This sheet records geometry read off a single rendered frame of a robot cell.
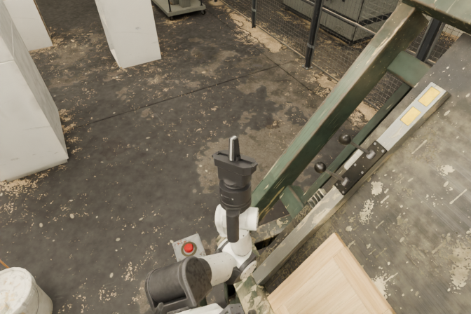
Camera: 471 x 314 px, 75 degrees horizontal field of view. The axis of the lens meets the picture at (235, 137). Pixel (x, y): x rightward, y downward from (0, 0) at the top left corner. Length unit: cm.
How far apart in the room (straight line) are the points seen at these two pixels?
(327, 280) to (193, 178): 188
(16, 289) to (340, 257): 180
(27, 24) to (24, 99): 268
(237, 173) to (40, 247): 223
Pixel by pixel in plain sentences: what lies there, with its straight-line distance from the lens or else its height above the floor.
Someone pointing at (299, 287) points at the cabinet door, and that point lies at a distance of 123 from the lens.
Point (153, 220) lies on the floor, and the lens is 262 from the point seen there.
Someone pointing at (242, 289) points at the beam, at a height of 85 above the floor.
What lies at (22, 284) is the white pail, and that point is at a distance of 229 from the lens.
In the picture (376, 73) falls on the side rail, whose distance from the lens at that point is 117.
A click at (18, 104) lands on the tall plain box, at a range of 289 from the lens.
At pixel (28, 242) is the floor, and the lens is 290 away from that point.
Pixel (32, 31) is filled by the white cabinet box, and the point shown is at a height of 27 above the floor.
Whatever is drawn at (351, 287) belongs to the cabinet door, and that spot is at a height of 117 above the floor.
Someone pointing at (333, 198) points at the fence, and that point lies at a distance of 109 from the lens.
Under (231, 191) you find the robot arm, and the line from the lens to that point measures 81.
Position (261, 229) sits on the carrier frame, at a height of 79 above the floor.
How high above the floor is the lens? 217
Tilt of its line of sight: 43 degrees down
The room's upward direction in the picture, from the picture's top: straight up
